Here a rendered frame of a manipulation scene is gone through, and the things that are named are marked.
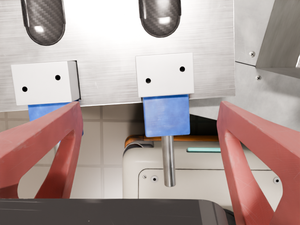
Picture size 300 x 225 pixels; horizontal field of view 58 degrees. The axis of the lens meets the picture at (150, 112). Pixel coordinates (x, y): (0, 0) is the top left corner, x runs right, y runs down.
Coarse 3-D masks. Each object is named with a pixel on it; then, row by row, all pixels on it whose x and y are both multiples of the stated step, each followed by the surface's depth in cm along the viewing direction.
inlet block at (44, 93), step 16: (16, 64) 23; (32, 64) 23; (48, 64) 23; (64, 64) 23; (16, 80) 24; (32, 80) 24; (48, 80) 24; (64, 80) 24; (16, 96) 24; (32, 96) 24; (48, 96) 24; (64, 96) 24; (80, 96) 27; (32, 112) 25; (48, 112) 25
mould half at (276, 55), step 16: (288, 0) 27; (272, 16) 30; (288, 16) 26; (272, 32) 29; (288, 32) 25; (272, 48) 28; (288, 48) 24; (256, 64) 31; (272, 64) 27; (288, 64) 24
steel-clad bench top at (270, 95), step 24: (240, 0) 30; (264, 0) 30; (240, 24) 31; (264, 24) 31; (240, 48) 31; (240, 72) 31; (264, 72) 31; (240, 96) 32; (264, 96) 32; (288, 96) 32; (288, 120) 32
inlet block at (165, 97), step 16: (144, 64) 23; (160, 64) 23; (176, 64) 23; (192, 64) 23; (144, 80) 23; (160, 80) 23; (176, 80) 23; (192, 80) 23; (144, 96) 24; (160, 96) 25; (176, 96) 25; (144, 112) 25; (160, 112) 25; (176, 112) 25; (160, 128) 25; (176, 128) 25
